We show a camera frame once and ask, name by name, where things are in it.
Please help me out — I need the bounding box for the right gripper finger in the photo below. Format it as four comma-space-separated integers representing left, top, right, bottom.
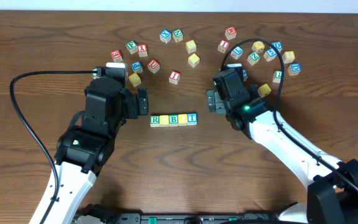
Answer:
206, 90, 216, 112
214, 93, 226, 114

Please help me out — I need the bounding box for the green R block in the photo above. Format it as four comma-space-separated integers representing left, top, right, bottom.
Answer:
150, 115, 160, 128

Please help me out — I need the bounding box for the blue T block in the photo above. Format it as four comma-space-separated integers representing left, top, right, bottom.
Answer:
187, 113, 198, 126

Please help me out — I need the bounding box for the yellow block O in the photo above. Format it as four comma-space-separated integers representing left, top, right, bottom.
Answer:
178, 114, 188, 126
159, 115, 170, 127

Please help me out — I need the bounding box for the green B block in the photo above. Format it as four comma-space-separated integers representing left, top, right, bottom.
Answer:
168, 114, 179, 127

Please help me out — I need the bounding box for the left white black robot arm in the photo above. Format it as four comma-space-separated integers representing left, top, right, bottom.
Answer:
30, 77, 149, 223

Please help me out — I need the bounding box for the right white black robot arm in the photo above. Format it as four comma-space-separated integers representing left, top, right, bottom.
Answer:
208, 68, 358, 223

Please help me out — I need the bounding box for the blue P block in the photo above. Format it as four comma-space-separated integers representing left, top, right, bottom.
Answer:
131, 60, 143, 73

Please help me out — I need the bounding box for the red U block upper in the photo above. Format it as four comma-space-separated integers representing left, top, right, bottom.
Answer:
147, 59, 160, 73

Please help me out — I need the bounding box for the red I block centre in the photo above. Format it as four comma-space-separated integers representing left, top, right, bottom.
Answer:
168, 70, 181, 85

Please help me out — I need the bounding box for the red i block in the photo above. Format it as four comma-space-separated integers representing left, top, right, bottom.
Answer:
218, 40, 229, 54
168, 70, 181, 85

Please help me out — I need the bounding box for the red Y block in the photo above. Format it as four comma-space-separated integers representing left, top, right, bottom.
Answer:
137, 44, 148, 57

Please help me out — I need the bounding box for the green J block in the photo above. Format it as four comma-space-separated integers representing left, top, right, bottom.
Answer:
92, 68, 98, 79

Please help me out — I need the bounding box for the red G block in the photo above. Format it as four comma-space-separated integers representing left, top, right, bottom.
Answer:
111, 50, 123, 63

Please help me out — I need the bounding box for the green F block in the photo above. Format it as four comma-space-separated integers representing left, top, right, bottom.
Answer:
126, 40, 138, 54

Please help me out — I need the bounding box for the blue L block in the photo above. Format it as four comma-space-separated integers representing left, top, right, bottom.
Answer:
230, 46, 244, 60

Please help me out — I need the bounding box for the green L block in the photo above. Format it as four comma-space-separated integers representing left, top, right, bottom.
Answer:
272, 70, 282, 83

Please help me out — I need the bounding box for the red I block right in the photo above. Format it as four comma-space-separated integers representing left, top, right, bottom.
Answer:
218, 40, 229, 54

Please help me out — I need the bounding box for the green Z block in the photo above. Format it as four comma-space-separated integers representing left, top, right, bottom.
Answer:
247, 52, 260, 65

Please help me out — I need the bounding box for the blue X block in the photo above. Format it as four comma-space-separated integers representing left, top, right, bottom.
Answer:
159, 29, 172, 44

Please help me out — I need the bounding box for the blue S block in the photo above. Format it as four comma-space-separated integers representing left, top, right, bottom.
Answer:
264, 48, 277, 62

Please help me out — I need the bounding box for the red H block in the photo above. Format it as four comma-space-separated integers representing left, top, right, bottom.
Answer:
225, 26, 237, 40

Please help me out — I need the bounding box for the green N block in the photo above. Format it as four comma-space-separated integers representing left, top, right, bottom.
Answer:
172, 29, 183, 42

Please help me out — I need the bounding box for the blue D block right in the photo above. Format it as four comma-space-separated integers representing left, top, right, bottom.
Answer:
288, 63, 301, 76

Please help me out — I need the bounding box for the blue d block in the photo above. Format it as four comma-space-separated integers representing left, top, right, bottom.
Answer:
272, 41, 283, 52
288, 63, 301, 76

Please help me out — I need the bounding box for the yellow 8 block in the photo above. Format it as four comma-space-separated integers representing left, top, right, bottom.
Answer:
282, 51, 295, 63

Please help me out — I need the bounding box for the blue D block upper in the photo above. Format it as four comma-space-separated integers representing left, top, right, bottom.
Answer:
272, 41, 283, 52

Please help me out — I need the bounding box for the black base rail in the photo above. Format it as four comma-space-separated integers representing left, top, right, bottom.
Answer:
71, 204, 281, 224

